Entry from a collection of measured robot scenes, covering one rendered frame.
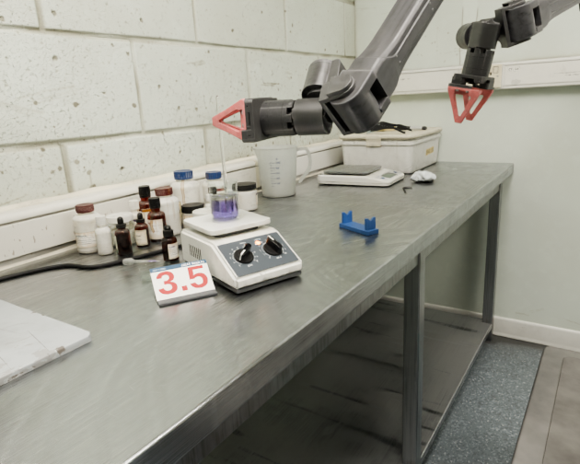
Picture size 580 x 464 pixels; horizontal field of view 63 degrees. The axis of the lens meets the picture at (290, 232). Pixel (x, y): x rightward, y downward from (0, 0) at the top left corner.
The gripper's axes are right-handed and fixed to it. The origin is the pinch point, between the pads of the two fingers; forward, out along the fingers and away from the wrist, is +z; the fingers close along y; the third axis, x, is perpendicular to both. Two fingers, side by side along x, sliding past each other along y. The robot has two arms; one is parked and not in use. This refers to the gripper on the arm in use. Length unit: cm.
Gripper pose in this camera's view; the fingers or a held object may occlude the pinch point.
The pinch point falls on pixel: (217, 121)
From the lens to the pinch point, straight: 84.1
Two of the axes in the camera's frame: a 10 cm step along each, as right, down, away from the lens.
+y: -3.6, 2.7, -8.9
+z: -9.3, -0.4, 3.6
